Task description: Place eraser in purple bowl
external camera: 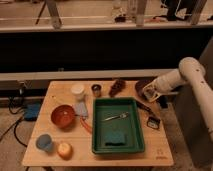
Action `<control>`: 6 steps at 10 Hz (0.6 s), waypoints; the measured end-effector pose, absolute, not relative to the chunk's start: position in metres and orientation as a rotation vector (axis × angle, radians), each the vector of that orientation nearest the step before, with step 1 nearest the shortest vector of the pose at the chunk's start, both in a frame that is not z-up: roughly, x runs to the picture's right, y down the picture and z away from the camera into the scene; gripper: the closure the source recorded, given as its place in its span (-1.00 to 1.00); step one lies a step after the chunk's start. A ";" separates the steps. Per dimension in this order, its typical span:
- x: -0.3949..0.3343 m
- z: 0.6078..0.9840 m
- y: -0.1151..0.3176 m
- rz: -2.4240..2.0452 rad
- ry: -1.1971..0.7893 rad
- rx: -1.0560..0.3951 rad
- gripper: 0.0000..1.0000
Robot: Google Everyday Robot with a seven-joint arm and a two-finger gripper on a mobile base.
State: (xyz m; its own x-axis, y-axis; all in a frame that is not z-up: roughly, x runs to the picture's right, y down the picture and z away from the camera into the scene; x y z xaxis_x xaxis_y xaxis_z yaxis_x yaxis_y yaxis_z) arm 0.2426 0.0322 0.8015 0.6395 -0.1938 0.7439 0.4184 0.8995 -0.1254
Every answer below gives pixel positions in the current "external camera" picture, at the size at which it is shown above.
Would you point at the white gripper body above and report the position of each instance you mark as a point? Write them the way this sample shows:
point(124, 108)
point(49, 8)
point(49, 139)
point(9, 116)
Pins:
point(150, 92)

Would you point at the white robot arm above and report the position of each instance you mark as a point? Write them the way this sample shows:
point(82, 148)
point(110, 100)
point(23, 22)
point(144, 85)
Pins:
point(190, 71)

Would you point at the dark purple bowl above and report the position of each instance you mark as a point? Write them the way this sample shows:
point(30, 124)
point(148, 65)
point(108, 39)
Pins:
point(139, 86)

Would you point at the light blue eraser block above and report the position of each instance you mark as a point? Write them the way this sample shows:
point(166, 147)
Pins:
point(81, 109)

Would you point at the red bowl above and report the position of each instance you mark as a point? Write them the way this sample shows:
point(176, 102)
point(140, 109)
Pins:
point(63, 116)

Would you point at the silver fork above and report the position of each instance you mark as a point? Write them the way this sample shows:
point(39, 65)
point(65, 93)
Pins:
point(123, 115)

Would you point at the green plastic tray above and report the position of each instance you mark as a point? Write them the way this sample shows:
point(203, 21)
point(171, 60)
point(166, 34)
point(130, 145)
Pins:
point(130, 126)

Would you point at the small dark cup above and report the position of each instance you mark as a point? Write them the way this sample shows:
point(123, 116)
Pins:
point(96, 89)

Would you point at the blue sponge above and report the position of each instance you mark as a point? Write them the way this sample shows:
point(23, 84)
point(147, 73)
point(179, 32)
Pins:
point(114, 138)

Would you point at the white cup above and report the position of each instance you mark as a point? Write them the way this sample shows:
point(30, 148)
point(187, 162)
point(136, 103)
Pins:
point(78, 90)

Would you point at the yellow apple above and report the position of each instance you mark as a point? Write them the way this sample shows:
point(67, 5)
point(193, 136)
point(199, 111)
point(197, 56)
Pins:
point(64, 150)

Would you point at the blue plastic cup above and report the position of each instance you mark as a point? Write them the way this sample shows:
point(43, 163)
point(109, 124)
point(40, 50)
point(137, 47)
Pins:
point(44, 142)

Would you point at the blue box on floor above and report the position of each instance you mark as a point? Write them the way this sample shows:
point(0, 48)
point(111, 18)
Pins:
point(32, 111)

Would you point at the red handled tool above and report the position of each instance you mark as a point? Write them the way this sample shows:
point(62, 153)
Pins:
point(87, 127)

